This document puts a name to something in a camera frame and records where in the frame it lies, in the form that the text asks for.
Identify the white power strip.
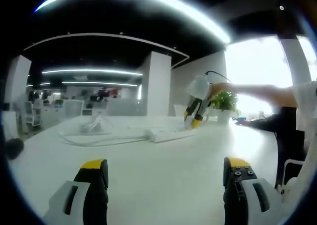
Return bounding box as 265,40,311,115
145,126,195,144

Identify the black desk object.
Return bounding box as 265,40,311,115
5,138,25,161

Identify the white charger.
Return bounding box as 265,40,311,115
184,119,197,132

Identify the white ceiling trim line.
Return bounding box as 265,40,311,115
23,33,191,68

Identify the short ceiling light strip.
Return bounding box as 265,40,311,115
61,80,139,87

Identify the bundle of white cables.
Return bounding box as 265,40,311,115
79,115,104,134

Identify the wide grey office chair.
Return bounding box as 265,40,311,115
106,103,140,116

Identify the white power strip cable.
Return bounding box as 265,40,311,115
59,130,150,148

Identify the straight ceiling light strip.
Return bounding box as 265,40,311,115
41,68,144,76

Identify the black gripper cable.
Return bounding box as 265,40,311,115
204,70,233,84

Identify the white plain chair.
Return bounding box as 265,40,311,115
173,104,189,117

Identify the long curved ceiling light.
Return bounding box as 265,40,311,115
34,0,231,44

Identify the grey mesh office chair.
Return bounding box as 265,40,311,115
63,100,84,123

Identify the person's right hand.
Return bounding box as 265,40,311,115
209,83,238,99

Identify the white desk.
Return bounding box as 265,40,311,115
4,114,285,225

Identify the potted green plant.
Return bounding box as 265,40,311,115
210,90,240,124

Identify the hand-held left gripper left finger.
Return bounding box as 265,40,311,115
41,158,109,225

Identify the white frame office chair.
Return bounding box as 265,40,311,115
23,101,43,129

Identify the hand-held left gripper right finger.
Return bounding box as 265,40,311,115
222,157,288,225

